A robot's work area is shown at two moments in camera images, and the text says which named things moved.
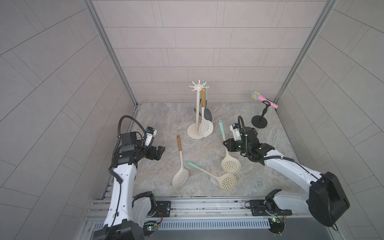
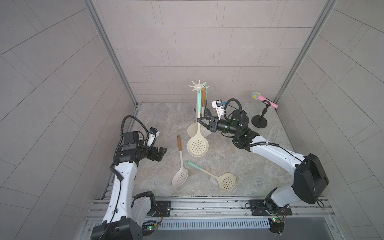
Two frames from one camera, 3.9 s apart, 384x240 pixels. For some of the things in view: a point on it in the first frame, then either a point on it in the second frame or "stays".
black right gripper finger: x=229 y=142 → x=205 y=121
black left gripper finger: x=160 y=149 stays
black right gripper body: x=239 y=146 → x=226 y=126
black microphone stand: x=259 y=121 stays
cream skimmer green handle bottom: x=227 y=181 stays
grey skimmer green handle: x=207 y=114 stays
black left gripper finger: x=156 y=154 stays
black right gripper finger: x=229 y=145 → x=212 y=128
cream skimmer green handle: x=228 y=165 → x=197 y=146
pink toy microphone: x=256 y=96 stays
